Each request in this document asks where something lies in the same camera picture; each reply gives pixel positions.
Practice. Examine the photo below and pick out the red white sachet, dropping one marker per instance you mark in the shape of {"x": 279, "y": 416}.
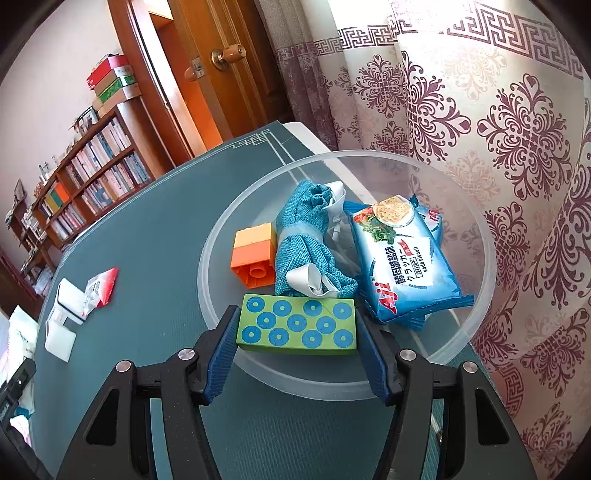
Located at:
{"x": 104, "y": 286}

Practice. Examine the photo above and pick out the film strip picture frame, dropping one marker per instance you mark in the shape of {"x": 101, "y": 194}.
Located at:
{"x": 87, "y": 117}

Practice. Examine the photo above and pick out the blue cracker packet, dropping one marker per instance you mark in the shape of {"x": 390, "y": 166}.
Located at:
{"x": 434, "y": 221}
{"x": 401, "y": 263}

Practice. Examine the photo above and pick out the wooden door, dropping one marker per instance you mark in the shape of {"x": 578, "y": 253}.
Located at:
{"x": 203, "y": 106}

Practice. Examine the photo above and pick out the red box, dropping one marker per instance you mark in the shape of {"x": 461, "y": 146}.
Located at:
{"x": 106, "y": 71}

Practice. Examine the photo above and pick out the white tube package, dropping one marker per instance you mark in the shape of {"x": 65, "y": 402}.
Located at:
{"x": 64, "y": 318}

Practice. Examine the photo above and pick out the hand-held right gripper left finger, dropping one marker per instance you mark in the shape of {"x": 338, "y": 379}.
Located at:
{"x": 224, "y": 350}

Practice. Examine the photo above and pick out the round wooden door knob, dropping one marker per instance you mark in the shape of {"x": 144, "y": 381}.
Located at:
{"x": 191, "y": 73}
{"x": 228, "y": 55}

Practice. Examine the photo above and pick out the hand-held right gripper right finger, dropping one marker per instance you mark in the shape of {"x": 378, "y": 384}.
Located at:
{"x": 369, "y": 364}

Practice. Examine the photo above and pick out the shelved books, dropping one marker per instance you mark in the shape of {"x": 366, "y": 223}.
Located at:
{"x": 106, "y": 170}

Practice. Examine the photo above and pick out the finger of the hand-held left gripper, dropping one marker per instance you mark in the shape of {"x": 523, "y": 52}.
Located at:
{"x": 23, "y": 376}

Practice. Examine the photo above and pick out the orange yellow toy brick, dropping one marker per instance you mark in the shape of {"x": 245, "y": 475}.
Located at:
{"x": 254, "y": 256}

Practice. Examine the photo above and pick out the teal cloth pouch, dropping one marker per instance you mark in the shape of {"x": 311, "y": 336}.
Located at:
{"x": 304, "y": 249}

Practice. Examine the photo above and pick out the brown cardboard box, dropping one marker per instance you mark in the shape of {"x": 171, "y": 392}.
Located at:
{"x": 115, "y": 104}

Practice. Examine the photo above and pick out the green block with blue dots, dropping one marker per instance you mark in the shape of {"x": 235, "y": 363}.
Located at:
{"x": 295, "y": 325}

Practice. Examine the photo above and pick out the clear plastic bowl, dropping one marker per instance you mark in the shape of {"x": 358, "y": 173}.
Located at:
{"x": 461, "y": 295}

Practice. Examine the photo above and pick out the wooden bookshelf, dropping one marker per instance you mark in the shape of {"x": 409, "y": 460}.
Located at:
{"x": 134, "y": 115}

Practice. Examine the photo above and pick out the patterned curtain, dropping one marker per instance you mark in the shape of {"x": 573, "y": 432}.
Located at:
{"x": 485, "y": 115}

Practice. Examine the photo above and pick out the green box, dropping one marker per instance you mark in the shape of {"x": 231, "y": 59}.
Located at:
{"x": 117, "y": 90}

